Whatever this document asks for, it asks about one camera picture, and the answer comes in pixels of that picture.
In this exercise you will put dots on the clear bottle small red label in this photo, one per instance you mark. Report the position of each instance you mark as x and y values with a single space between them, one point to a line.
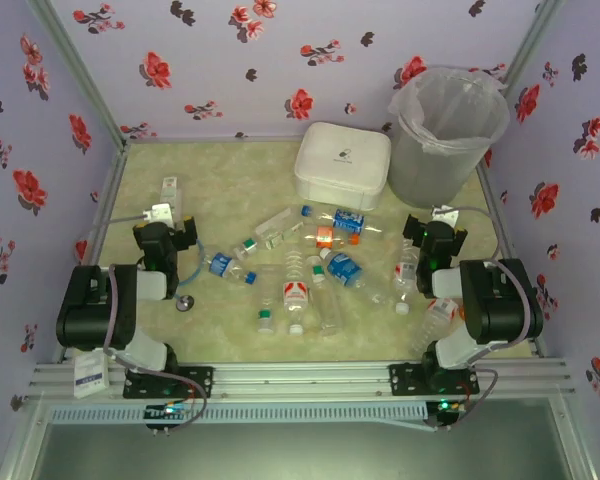
170 187

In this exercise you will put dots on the small blue label bottle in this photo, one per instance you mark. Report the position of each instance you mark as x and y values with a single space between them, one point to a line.
220 264

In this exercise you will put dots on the clear square bottle green cap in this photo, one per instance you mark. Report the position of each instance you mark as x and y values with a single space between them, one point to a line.
250 246

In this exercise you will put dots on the blue label bottle white cap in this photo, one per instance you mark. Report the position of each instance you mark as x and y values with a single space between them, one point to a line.
344 268

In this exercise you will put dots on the orange label bottle orange cap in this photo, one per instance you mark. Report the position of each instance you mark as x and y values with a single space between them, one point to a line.
325 236

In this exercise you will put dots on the clear bottle green band cap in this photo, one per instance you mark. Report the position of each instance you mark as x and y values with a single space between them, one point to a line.
330 310

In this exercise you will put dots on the slim clear bottle green cap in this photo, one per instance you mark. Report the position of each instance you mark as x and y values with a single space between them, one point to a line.
266 320

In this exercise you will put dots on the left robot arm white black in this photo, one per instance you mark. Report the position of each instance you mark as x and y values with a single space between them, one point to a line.
90 310

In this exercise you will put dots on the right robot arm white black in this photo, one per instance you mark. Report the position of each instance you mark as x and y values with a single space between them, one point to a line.
500 300

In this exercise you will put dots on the grey translucent waste bin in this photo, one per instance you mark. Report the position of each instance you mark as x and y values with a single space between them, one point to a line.
430 175

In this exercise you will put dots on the clear plastic bin liner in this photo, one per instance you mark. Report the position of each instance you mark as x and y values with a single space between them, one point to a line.
410 107

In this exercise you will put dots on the blue tube stethoscope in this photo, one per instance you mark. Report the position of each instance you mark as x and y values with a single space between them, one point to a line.
184 302

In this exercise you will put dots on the white square zip case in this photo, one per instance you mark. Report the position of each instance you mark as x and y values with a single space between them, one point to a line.
340 165

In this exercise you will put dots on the white box blue print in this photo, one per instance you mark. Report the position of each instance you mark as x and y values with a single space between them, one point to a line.
91 375

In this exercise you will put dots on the small circuit board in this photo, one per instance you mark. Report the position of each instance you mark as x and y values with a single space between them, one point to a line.
170 411
445 406

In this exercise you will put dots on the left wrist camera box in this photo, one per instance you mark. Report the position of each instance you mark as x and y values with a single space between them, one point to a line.
161 214

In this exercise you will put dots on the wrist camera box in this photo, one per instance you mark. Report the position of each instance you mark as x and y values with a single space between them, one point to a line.
447 215
161 214

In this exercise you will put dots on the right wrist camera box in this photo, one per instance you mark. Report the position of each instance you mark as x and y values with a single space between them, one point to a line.
447 215

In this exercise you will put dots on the thin aluminium rail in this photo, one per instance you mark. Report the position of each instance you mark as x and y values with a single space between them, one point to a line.
205 139

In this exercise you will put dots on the wide aluminium base rail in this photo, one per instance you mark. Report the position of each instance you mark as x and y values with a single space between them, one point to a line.
300 380

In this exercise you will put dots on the aluminium corner post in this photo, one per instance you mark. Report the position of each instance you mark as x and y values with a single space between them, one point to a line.
75 60
530 40

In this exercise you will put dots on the aluminium outer frame rail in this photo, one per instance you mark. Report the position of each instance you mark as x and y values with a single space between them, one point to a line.
20 440
575 440

